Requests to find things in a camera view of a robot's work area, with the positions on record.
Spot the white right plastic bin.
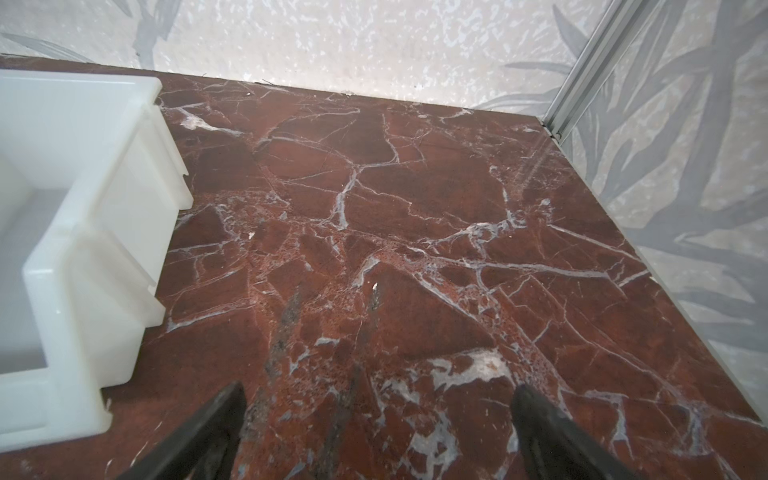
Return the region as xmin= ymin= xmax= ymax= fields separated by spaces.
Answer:
xmin=1 ymin=70 xmax=193 ymax=452

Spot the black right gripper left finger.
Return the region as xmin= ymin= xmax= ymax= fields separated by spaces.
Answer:
xmin=119 ymin=382 xmax=247 ymax=480

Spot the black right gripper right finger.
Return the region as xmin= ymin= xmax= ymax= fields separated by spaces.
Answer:
xmin=511 ymin=384 xmax=638 ymax=480

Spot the aluminium frame post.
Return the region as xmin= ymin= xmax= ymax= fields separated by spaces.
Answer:
xmin=542 ymin=0 xmax=659 ymax=144

